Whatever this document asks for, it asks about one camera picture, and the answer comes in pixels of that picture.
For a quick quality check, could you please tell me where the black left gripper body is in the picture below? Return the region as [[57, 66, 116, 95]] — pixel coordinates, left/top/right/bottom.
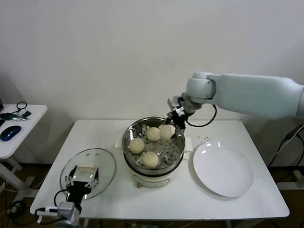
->
[[66, 181, 92, 205]]

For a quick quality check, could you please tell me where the white steamed baozi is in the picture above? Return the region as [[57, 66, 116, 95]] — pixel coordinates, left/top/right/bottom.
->
[[142, 152, 159, 170], [146, 127, 161, 142], [128, 138, 145, 154], [159, 125, 176, 140]]

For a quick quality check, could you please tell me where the white side table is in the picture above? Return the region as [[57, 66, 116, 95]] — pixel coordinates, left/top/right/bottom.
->
[[0, 104, 48, 198]]

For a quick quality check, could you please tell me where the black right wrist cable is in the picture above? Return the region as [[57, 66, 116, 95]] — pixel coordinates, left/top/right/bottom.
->
[[185, 104, 218, 127]]

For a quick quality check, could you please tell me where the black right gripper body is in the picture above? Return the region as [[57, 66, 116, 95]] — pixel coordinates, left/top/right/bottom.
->
[[169, 109, 187, 130]]

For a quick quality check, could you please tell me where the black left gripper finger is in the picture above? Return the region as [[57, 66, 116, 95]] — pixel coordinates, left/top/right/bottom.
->
[[85, 167, 100, 188], [64, 166, 78, 187]]

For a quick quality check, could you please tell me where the blue computer mouse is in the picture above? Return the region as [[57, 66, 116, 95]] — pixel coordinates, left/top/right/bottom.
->
[[0, 125, 22, 142]]

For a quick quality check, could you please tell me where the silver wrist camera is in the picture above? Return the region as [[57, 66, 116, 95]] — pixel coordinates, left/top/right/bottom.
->
[[167, 95, 185, 111], [58, 201, 77, 216]]

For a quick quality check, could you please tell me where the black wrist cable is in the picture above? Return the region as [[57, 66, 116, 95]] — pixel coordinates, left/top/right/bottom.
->
[[185, 104, 218, 127], [35, 190, 69, 225]]

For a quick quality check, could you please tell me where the white stand base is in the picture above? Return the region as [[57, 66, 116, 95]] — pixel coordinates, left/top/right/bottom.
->
[[276, 170, 304, 191]]

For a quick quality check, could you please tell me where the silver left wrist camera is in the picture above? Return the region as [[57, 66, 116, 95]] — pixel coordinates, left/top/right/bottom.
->
[[58, 201, 77, 216]]

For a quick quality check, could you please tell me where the cream electric cooker pot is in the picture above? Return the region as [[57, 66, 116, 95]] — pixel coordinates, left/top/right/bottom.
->
[[115, 134, 192, 189]]

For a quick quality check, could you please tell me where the black floor power adapter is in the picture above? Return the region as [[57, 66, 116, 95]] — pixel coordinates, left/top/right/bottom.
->
[[9, 200, 25, 214]]

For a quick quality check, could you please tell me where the black cable with adapter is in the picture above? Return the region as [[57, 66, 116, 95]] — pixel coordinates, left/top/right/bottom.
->
[[267, 124, 304, 168]]

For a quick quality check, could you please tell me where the perforated steel steamer basket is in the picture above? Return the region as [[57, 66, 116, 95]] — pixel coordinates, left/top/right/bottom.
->
[[122, 116, 185, 172]]

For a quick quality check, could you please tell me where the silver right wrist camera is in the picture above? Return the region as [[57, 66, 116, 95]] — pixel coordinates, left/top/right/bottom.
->
[[167, 95, 185, 111]]

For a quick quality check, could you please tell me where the white round plate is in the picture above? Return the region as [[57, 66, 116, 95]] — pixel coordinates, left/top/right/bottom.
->
[[192, 141, 254, 198]]

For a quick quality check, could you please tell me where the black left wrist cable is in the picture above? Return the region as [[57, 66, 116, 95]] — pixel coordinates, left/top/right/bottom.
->
[[35, 190, 69, 225]]

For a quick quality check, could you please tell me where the glass lid with cream handle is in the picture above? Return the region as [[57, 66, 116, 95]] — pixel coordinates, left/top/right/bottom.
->
[[59, 147, 116, 200]]

